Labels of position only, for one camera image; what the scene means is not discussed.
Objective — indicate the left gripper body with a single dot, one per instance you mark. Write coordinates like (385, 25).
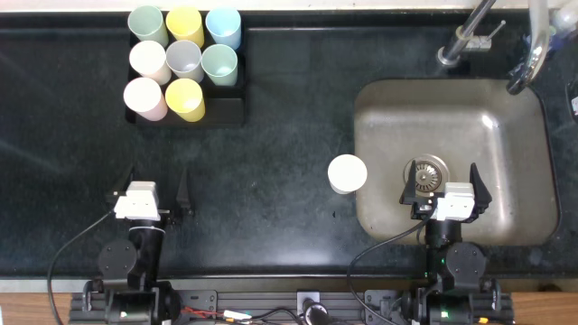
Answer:
(174, 216)

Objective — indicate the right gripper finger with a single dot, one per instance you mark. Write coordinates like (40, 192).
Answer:
(410, 187)
(479, 189)

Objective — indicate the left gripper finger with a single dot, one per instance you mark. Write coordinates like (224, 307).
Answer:
(184, 195)
(121, 186)

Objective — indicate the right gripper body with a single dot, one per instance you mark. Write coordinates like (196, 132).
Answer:
(422, 208)

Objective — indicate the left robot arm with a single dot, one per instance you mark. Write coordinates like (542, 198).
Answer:
(146, 246)

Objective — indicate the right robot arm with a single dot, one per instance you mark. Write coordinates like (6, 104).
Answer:
(456, 264)

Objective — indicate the steel sink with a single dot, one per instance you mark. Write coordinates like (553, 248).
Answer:
(496, 158)

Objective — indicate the white cup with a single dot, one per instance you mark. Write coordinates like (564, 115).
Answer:
(347, 173)

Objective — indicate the pink cup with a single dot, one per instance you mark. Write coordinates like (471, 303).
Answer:
(148, 59)
(143, 95)

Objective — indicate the yellow cup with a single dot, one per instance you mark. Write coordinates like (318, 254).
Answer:
(184, 23)
(184, 97)

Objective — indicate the black tray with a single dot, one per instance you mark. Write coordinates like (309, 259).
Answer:
(226, 106)

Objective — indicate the green cup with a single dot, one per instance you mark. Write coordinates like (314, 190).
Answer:
(220, 63)
(146, 22)

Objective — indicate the grey cup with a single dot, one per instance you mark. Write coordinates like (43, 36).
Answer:
(184, 58)

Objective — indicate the steel tap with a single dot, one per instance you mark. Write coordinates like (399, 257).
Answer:
(537, 49)

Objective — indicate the blue cup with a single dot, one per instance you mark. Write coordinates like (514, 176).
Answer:
(223, 25)

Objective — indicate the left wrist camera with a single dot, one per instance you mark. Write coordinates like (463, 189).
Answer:
(137, 202)

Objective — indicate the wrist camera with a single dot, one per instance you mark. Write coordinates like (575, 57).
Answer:
(456, 202)
(137, 202)

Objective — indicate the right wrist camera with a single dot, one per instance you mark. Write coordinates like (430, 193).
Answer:
(456, 202)

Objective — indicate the mounting rail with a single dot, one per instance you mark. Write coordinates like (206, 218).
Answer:
(271, 309)

